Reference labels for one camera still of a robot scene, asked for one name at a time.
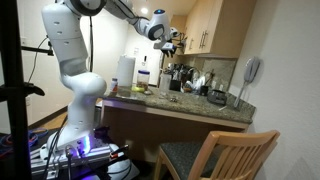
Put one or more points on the black coffee machine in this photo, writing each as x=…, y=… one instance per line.
x=178, y=70

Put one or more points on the black mounting rod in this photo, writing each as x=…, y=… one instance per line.
x=36, y=49

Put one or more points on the clear jar with blue lid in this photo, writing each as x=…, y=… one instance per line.
x=143, y=81

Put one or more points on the black tripod pole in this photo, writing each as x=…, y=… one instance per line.
x=13, y=66

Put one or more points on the black utensil cup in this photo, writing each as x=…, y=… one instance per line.
x=175, y=85

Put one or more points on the black mug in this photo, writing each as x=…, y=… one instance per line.
x=204, y=91

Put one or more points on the white paper towel roll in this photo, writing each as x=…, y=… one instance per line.
x=125, y=71

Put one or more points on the yellow sponge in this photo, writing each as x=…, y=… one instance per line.
x=137, y=89

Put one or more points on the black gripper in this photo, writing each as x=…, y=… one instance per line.
x=168, y=48

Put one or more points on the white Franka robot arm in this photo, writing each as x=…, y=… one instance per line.
x=66, y=43

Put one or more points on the thin white strip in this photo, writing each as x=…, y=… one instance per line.
x=222, y=108

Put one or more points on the wooden chair with grey cushion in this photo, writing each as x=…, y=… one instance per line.
x=186, y=155

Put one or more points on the white wall telephone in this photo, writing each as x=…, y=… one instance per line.
x=250, y=70

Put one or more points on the silver metal spoon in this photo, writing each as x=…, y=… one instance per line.
x=173, y=99

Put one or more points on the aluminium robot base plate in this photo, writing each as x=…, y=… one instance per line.
x=86, y=155

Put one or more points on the wooden wall cabinet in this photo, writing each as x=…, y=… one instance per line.
x=223, y=26

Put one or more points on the white wall switch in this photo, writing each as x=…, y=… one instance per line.
x=136, y=50

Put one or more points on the white pill bottle orange label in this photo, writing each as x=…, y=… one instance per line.
x=114, y=86

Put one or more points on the tall clear plastic jar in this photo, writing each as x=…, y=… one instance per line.
x=165, y=83

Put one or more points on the wooden counter base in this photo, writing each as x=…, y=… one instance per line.
x=140, y=130

